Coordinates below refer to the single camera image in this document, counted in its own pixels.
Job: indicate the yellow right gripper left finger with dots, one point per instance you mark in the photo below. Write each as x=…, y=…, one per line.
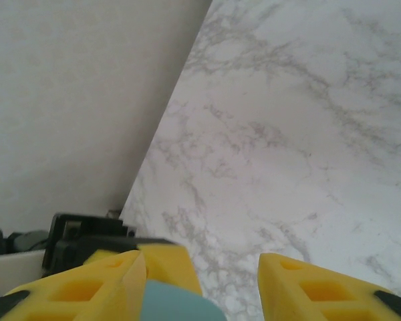
x=87, y=294

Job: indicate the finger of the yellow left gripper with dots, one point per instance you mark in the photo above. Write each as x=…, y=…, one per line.
x=168, y=264

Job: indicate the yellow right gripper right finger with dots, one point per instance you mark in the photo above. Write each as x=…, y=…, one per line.
x=321, y=294

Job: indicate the blue earbud charging case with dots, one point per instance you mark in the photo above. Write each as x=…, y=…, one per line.
x=177, y=302

